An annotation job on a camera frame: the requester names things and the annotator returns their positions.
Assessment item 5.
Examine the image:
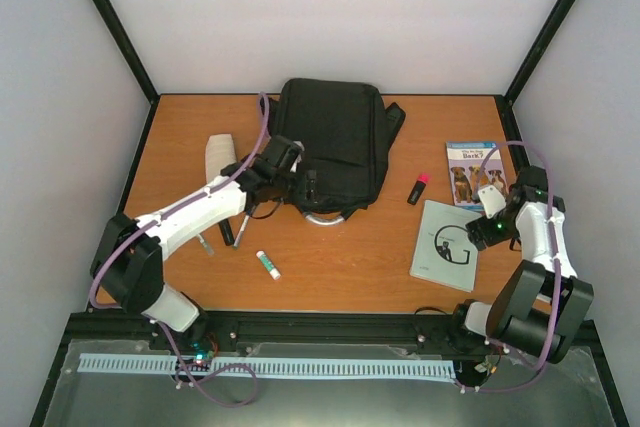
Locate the black student backpack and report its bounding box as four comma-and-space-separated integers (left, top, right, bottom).
258, 78, 406, 227

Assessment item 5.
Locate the pink cap black highlighter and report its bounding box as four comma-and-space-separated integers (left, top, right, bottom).
407, 173, 430, 205

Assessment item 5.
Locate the black frame post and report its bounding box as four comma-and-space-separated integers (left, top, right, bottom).
62, 0, 161, 104
503, 0, 609, 101

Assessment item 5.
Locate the blue cap white marker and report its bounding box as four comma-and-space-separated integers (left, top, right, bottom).
232, 208, 254, 250

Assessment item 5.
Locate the dog picture book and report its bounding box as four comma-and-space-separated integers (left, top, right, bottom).
446, 142, 508, 211

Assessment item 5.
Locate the black left frame post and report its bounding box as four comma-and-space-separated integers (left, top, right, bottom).
62, 0, 161, 104

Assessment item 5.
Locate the black right frame post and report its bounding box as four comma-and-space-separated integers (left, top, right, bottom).
503, 0, 609, 101

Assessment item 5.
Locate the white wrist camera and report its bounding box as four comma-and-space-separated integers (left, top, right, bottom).
477, 184, 506, 219
290, 141, 305, 173

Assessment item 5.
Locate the light blue cable duct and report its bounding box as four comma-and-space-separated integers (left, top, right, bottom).
77, 353, 456, 382

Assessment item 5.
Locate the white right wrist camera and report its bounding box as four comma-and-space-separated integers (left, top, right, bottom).
477, 184, 506, 219

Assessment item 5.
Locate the beige fabric pencil case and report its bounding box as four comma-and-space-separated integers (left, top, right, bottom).
205, 133, 237, 183

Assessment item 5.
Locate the green cap black highlighter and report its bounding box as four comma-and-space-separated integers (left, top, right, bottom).
218, 219, 235, 246

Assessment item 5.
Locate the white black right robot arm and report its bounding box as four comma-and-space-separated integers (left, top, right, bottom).
454, 166, 594, 364

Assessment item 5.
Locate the silver grey pen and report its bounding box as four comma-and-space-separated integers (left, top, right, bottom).
197, 234, 215, 256

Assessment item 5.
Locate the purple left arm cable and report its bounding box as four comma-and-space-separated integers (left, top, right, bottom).
87, 92, 273, 311

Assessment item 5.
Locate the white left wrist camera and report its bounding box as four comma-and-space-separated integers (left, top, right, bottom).
290, 141, 305, 173

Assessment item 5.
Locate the white green glue stick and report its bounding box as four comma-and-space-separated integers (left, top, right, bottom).
256, 250, 281, 280

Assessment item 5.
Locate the small green lit circuit board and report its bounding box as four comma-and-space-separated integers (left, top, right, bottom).
192, 340, 218, 365

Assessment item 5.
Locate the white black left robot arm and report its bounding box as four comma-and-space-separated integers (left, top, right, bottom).
89, 135, 304, 350

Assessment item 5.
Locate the grey book with G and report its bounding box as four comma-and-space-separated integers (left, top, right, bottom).
409, 200, 481, 292

